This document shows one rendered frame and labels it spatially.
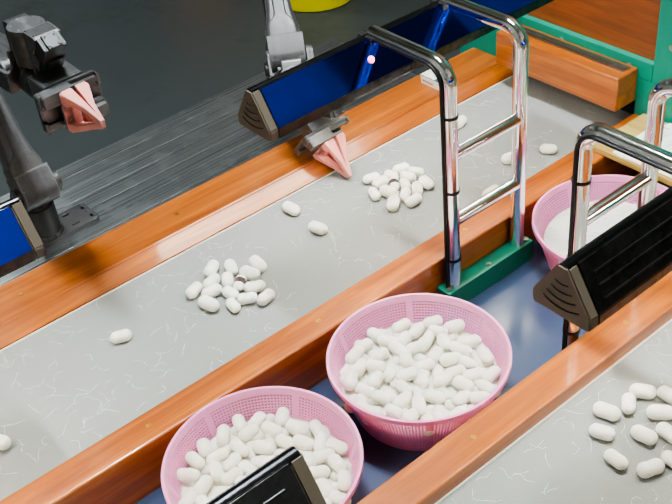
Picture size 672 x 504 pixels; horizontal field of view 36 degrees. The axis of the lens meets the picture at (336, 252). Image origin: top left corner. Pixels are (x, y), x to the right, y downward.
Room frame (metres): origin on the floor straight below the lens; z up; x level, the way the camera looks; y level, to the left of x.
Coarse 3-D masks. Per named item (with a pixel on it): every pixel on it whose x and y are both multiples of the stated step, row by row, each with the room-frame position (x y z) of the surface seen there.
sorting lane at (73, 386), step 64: (576, 128) 1.65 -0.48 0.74; (320, 192) 1.54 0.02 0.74; (192, 256) 1.39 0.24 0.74; (320, 256) 1.35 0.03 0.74; (384, 256) 1.33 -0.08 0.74; (64, 320) 1.26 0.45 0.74; (128, 320) 1.24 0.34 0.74; (192, 320) 1.22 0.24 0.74; (256, 320) 1.20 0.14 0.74; (0, 384) 1.13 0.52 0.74; (64, 384) 1.11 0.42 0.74; (128, 384) 1.10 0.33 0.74; (64, 448) 0.98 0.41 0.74
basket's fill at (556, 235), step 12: (624, 204) 1.41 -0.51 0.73; (636, 204) 1.40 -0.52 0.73; (564, 216) 1.40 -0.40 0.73; (612, 216) 1.38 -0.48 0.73; (624, 216) 1.37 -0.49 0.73; (552, 228) 1.37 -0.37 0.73; (564, 228) 1.35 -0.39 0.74; (588, 228) 1.35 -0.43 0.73; (600, 228) 1.34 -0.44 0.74; (552, 240) 1.33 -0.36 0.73; (564, 240) 1.33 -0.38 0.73; (588, 240) 1.31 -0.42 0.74; (564, 252) 1.30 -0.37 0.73
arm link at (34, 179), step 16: (0, 96) 1.64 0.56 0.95; (0, 112) 1.62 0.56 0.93; (0, 128) 1.61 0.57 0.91; (16, 128) 1.62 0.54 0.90; (0, 144) 1.59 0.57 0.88; (16, 144) 1.60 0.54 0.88; (0, 160) 1.61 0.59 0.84; (16, 160) 1.58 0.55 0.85; (32, 160) 1.59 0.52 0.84; (16, 176) 1.56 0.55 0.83; (32, 176) 1.57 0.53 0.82; (48, 176) 1.58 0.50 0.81; (32, 192) 1.55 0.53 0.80; (48, 192) 1.56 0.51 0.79; (32, 208) 1.55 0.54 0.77
